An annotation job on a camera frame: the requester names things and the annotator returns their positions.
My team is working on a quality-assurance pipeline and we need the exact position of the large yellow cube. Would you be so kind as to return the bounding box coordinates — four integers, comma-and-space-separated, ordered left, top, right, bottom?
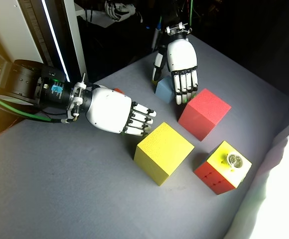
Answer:
134, 121, 195, 187

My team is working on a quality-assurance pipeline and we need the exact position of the white blue cable plug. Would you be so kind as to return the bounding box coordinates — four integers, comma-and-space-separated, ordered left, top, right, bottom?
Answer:
151, 23, 163, 50

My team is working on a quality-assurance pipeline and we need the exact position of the light blue cube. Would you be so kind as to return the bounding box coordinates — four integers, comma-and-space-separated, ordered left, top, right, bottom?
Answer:
154, 76, 176, 105

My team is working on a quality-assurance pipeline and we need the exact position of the spare white robot hand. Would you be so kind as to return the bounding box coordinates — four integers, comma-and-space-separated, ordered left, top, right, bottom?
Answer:
104, 0, 137, 22

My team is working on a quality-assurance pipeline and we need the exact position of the large red cube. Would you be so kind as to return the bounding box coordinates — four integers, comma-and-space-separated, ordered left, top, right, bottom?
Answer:
178, 88, 232, 142

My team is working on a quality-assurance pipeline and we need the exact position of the grey table cloth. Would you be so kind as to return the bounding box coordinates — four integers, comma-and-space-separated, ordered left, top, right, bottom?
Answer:
0, 33, 289, 239

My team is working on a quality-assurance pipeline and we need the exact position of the white paper sheet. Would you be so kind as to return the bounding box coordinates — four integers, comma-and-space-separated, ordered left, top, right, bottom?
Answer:
74, 2, 118, 28

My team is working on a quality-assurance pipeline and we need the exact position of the thin green cable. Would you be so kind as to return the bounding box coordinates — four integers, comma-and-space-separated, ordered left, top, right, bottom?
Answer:
188, 0, 194, 27

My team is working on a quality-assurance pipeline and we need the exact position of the white stand column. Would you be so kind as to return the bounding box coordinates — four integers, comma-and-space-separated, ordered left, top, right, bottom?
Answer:
0, 0, 88, 83

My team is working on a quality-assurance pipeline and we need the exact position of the thick green cable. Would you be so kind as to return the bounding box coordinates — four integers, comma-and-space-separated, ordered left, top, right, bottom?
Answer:
0, 92, 70, 123

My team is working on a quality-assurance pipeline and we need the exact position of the colourful puzzle cube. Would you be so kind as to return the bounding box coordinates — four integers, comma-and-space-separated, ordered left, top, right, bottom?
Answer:
193, 140, 252, 195

